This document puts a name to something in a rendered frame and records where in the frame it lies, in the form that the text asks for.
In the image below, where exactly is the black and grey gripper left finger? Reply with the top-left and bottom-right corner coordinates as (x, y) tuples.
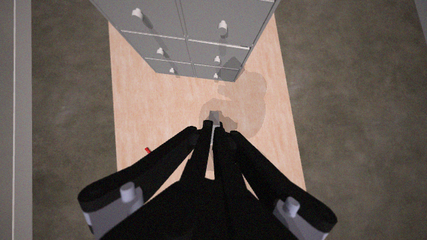
(77, 111), (214, 240)

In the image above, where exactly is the grey chest of drawers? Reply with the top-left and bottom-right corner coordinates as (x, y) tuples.
(90, 0), (281, 82)

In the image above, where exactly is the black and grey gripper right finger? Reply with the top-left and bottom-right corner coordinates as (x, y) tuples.
(211, 111), (338, 240)

